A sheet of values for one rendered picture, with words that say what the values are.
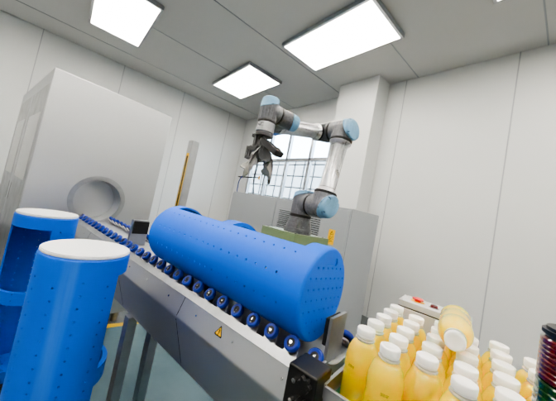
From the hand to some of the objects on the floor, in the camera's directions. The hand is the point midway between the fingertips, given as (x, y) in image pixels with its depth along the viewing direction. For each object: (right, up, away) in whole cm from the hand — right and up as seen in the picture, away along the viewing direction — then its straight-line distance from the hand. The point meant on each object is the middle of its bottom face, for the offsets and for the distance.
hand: (257, 181), depth 103 cm
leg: (-80, -130, +26) cm, 155 cm away
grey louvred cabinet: (-3, -157, +221) cm, 271 cm away
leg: (-72, -132, +37) cm, 155 cm away
